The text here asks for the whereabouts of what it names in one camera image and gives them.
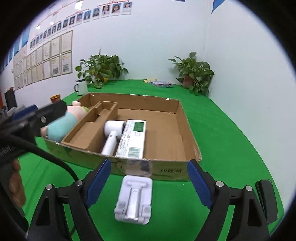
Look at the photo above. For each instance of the black rectangular case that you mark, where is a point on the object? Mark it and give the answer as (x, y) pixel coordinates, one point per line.
(267, 200)

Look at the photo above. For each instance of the pig plush toy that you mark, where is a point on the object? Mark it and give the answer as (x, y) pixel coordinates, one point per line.
(58, 129)

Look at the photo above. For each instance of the white medicine box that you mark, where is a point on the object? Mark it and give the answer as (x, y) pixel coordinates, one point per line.
(131, 145)

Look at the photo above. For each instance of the green table cloth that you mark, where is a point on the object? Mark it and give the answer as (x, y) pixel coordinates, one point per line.
(177, 213)

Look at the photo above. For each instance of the white enamel mug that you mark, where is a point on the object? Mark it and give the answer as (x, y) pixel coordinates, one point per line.
(81, 87)

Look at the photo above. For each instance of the colourful packet on table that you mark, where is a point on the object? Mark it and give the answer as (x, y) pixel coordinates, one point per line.
(156, 83)

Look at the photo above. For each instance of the brown cardboard box tray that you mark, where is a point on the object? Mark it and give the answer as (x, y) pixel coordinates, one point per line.
(169, 141)

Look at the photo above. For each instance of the potted plant left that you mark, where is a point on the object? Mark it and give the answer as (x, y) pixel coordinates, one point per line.
(99, 68)

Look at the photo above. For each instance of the white folding phone stand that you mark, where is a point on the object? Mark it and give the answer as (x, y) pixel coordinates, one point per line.
(134, 200)

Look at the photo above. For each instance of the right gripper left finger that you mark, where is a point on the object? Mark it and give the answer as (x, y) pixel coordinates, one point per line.
(49, 219)

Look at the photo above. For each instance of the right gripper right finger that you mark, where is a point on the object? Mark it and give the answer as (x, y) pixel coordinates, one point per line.
(248, 220)

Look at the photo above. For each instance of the potted plant right corner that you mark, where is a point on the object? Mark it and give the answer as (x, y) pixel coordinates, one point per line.
(194, 75)

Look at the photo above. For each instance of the white hair dryer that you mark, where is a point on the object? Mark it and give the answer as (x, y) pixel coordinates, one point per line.
(113, 130)

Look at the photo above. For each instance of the person's hand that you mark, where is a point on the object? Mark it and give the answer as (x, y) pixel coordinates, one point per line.
(16, 185)

